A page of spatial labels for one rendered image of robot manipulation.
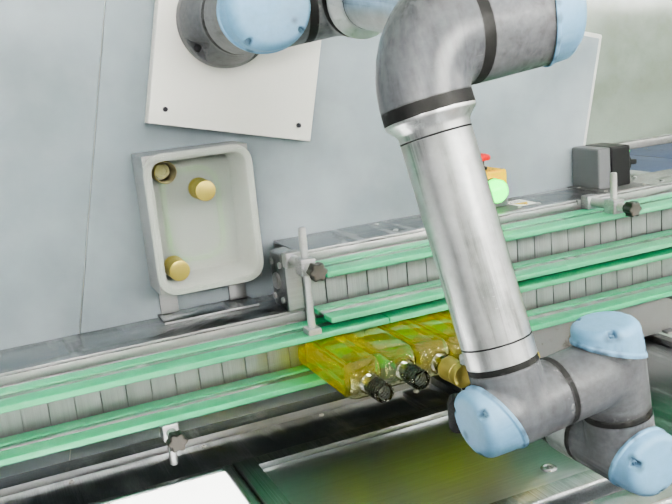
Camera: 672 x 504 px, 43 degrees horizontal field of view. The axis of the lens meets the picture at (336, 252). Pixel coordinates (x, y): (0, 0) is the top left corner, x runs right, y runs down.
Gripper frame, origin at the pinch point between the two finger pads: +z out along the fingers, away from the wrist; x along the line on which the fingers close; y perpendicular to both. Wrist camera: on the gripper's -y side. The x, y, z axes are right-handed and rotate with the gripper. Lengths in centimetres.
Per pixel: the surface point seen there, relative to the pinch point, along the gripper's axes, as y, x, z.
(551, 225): 31.6, 14.0, 19.7
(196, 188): -26, 27, 34
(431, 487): -8.7, -12.8, -4.7
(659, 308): 63, -9, 27
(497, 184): 27.9, 20.7, 30.1
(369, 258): -2.8, 13.7, 21.8
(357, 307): -5.9, 6.2, 21.1
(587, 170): 52, 20, 35
